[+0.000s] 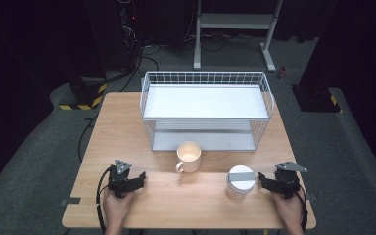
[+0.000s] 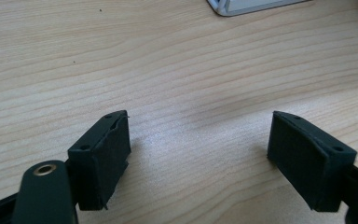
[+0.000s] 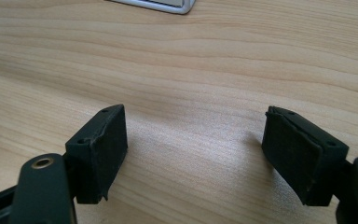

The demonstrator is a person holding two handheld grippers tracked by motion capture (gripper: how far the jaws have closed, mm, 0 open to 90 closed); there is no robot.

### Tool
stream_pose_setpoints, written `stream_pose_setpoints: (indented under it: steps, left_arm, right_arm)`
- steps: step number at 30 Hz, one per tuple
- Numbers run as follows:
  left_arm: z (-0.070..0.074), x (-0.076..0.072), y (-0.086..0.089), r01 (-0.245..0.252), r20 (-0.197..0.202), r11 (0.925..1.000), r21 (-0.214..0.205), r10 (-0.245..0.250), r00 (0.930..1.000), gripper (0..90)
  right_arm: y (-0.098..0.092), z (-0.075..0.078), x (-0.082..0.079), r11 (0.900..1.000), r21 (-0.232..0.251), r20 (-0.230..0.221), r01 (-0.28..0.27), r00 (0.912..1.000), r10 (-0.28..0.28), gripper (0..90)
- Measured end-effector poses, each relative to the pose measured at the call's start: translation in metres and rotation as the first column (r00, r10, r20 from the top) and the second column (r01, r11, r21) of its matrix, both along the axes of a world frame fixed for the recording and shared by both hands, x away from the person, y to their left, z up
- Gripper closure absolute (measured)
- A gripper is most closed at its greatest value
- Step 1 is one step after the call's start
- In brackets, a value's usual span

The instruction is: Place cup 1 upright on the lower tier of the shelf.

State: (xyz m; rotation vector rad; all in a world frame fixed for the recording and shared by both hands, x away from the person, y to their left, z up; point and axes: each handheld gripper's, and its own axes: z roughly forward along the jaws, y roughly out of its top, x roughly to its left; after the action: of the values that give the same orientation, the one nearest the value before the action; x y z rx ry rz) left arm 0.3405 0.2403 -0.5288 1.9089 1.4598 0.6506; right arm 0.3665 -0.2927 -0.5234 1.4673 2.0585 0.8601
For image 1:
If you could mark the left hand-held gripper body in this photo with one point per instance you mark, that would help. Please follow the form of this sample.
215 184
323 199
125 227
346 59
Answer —
120 182

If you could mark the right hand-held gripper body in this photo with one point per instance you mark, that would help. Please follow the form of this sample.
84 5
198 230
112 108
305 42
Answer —
287 181

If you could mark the cream mug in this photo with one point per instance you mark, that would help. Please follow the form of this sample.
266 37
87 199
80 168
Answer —
189 158

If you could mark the person's left hand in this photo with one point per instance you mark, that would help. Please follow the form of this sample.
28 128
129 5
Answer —
117 207

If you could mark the person's right hand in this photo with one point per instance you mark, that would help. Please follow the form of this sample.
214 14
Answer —
289 210

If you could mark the grey tape strip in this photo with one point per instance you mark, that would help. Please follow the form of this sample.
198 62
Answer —
70 201
310 197

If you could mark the black stand with striped base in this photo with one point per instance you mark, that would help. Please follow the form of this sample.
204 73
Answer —
84 94
318 99

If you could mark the small red object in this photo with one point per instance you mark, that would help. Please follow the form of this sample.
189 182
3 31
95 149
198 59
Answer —
282 72

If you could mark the white metal stand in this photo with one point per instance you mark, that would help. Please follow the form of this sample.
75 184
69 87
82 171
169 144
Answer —
235 21

